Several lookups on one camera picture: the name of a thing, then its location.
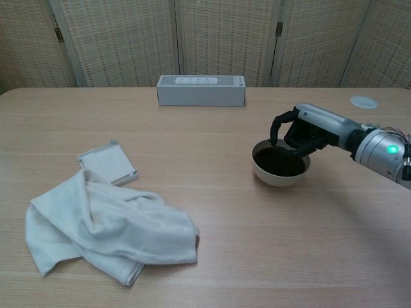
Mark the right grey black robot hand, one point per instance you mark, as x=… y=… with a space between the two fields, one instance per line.
x=324 y=120

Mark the small flat white box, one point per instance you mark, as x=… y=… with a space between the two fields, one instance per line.
x=107 y=160

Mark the dark liquid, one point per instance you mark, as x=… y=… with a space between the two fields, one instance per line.
x=273 y=163

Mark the white crumpled towel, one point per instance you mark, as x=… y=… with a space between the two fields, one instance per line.
x=106 y=224

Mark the brass screen hinge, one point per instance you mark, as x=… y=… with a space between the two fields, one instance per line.
x=58 y=34

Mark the woven folding screen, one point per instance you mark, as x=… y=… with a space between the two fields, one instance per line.
x=122 y=41

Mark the beige ceramic bowl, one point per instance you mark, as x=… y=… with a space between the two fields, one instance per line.
x=279 y=181

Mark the dark screen hinge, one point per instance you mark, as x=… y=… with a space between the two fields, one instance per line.
x=279 y=29

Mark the long grey cardboard box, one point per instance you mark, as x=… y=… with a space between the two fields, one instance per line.
x=200 y=94

